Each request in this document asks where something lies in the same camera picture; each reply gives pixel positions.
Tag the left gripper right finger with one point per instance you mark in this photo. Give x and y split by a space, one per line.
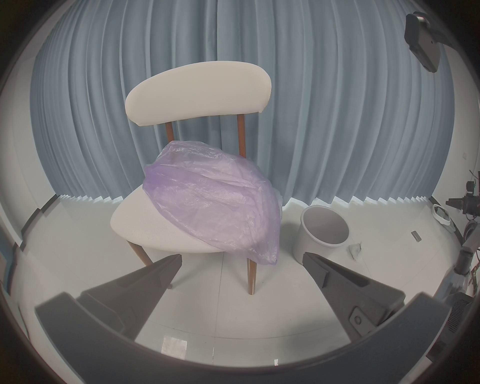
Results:
348 296

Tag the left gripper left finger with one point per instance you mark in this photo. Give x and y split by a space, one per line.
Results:
138 296

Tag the purple plastic bag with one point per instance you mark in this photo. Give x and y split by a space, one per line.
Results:
217 202

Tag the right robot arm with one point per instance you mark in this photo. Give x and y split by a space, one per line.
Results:
468 243

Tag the white trash bin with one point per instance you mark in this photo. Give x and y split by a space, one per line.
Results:
324 225

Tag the pale blue curtain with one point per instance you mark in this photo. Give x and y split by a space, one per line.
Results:
337 112

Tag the white cushioned wooden chair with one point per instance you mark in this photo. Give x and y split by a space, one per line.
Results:
198 90

